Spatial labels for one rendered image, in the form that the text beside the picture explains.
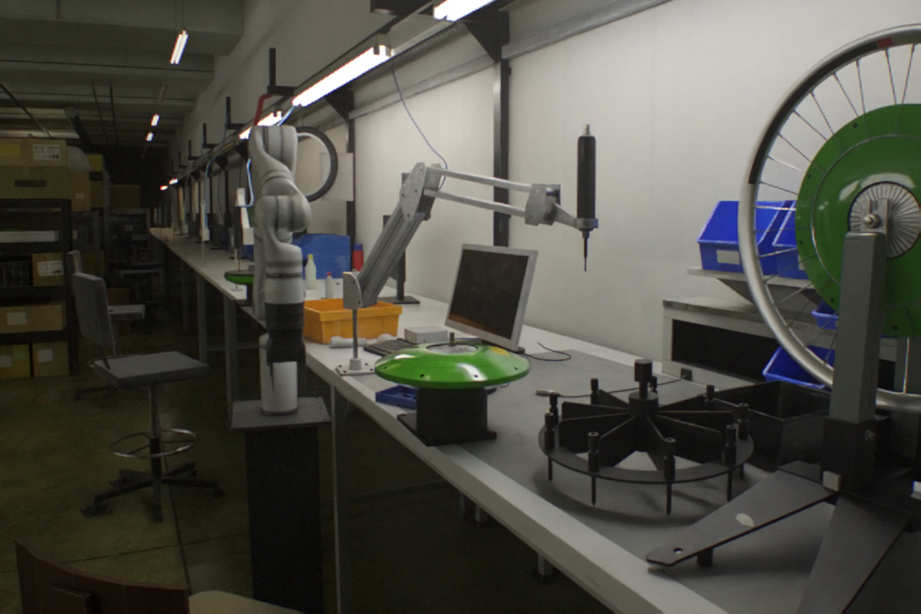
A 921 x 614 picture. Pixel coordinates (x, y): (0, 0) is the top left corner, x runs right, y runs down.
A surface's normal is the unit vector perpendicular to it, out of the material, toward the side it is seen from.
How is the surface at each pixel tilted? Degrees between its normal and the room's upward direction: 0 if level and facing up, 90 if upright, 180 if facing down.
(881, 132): 69
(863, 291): 87
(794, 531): 0
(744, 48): 90
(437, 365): 21
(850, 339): 87
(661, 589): 0
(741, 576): 0
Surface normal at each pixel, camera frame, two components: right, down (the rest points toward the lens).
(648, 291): -0.90, 0.04
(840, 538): -0.27, -0.93
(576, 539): 0.00, -1.00
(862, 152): -0.89, -0.24
